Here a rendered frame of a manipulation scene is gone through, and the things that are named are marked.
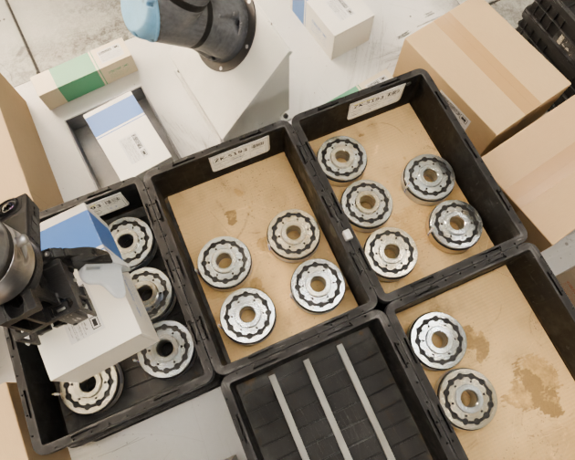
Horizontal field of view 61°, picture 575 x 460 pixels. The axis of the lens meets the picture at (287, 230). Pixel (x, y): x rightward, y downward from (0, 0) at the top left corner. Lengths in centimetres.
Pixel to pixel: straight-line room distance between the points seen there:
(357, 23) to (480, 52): 30
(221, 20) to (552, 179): 74
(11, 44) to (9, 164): 151
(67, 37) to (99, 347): 197
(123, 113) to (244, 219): 39
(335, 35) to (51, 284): 92
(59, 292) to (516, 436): 79
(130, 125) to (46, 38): 139
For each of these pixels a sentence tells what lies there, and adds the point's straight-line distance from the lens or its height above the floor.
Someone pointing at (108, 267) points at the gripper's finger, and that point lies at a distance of 65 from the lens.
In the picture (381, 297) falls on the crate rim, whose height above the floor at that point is 93.
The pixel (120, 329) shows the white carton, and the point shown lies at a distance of 66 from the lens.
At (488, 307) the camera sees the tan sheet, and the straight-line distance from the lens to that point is 102.
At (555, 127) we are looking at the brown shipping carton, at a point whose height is 86.
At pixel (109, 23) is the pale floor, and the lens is 248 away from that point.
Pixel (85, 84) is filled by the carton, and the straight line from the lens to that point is 135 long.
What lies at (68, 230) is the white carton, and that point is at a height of 114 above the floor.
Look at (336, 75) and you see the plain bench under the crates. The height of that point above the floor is 70.
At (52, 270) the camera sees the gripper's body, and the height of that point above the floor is 125.
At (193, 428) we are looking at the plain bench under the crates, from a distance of 108.
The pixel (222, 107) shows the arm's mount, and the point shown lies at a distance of 114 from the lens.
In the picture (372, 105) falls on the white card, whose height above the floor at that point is 88.
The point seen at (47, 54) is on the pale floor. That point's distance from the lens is 247.
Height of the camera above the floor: 176
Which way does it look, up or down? 71 degrees down
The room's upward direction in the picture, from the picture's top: straight up
